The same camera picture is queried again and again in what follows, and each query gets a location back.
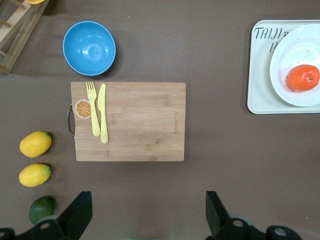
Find cream bear print tray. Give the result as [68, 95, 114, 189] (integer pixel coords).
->
[246, 19, 320, 115]

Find wooden cup rack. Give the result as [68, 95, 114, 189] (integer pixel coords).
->
[0, 0, 51, 74]

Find yellow lemon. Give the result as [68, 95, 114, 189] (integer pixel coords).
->
[18, 163, 52, 188]
[19, 131, 53, 158]

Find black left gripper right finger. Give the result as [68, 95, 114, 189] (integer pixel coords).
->
[205, 191, 258, 240]

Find dark green avocado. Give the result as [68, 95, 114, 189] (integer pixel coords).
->
[29, 196, 56, 225]

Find white round plate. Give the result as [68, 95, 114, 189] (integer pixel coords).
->
[269, 23, 320, 108]

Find wooden cutting board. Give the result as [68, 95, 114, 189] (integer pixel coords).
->
[66, 81, 187, 163]

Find yellow plastic fork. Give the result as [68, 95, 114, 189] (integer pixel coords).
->
[86, 81, 101, 137]

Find blue bowl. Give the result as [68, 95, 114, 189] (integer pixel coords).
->
[62, 20, 117, 77]

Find toy orange slice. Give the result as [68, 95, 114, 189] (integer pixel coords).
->
[74, 98, 93, 120]

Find yellow plastic knife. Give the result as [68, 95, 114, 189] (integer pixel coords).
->
[96, 83, 110, 144]

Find orange fruit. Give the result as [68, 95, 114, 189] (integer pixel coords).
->
[286, 64, 320, 93]

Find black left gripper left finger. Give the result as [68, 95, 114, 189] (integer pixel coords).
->
[32, 191, 93, 240]

